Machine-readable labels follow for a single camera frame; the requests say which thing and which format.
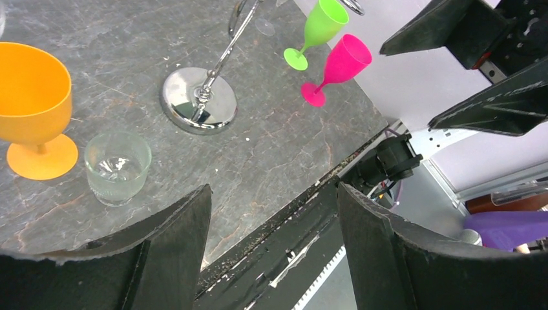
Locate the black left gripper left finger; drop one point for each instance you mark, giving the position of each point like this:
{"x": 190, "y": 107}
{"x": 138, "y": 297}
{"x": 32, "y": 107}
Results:
{"x": 153, "y": 264}

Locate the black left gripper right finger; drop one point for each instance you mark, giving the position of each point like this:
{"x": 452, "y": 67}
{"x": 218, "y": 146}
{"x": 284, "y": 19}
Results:
{"x": 397, "y": 264}

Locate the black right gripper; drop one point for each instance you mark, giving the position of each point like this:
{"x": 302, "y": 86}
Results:
{"x": 508, "y": 41}

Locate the clear tumbler wine glass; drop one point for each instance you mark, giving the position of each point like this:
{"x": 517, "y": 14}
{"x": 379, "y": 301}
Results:
{"x": 117, "y": 165}

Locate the pink plastic wine glass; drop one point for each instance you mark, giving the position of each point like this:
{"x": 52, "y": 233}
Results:
{"x": 348, "y": 58}

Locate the green plastic wine glass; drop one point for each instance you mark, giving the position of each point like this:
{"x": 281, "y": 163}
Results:
{"x": 325, "y": 20}

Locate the chrome wire wine glass rack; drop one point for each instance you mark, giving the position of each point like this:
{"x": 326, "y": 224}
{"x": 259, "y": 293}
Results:
{"x": 201, "y": 101}

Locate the clear ribbed flute glass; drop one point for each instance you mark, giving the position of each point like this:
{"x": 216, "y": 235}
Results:
{"x": 270, "y": 12}

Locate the orange plastic wine glass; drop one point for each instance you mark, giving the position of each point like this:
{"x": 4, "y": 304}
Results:
{"x": 36, "y": 108}

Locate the red glitter microphone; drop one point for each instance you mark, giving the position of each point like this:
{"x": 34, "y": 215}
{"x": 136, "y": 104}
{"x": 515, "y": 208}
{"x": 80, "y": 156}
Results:
{"x": 470, "y": 236}

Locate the purple object outside cell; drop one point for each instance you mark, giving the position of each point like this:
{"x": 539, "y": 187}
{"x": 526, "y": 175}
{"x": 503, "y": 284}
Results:
{"x": 505, "y": 230}

